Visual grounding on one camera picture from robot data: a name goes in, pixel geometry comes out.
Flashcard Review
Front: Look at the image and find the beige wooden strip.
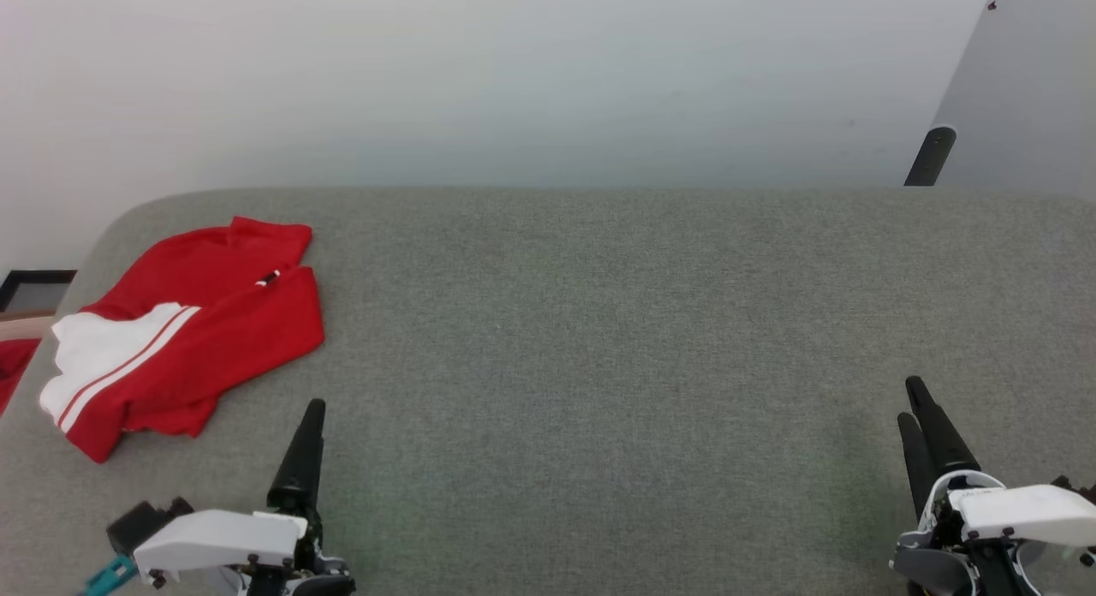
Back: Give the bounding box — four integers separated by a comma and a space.
0, 313, 57, 343

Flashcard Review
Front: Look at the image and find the grey fabric sofa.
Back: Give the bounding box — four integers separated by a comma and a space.
0, 187, 1096, 596

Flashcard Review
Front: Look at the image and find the red and white shirt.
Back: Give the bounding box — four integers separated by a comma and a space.
39, 217, 326, 464

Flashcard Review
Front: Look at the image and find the black slanted leg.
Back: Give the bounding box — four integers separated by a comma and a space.
904, 127, 957, 187

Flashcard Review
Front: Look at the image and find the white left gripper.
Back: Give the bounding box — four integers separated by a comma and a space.
133, 399, 356, 596

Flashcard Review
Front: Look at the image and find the teal cable connector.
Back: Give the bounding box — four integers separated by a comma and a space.
81, 557, 138, 596

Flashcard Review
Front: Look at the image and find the red cloth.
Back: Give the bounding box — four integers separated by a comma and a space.
0, 339, 42, 417

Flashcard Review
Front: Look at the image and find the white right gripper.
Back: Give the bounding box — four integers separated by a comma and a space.
890, 376, 1096, 596

